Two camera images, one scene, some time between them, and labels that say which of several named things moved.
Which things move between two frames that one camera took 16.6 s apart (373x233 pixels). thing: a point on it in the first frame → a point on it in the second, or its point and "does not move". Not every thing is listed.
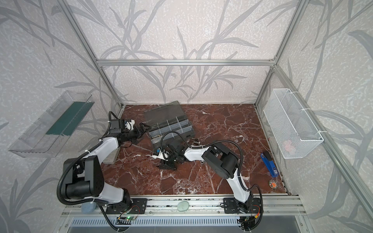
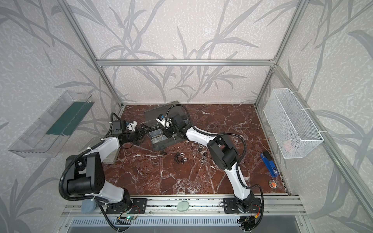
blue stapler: [269, 163] does not move
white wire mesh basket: [296, 134] does not move
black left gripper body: [137, 129] does not move
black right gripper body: [169, 158] → [164, 131]
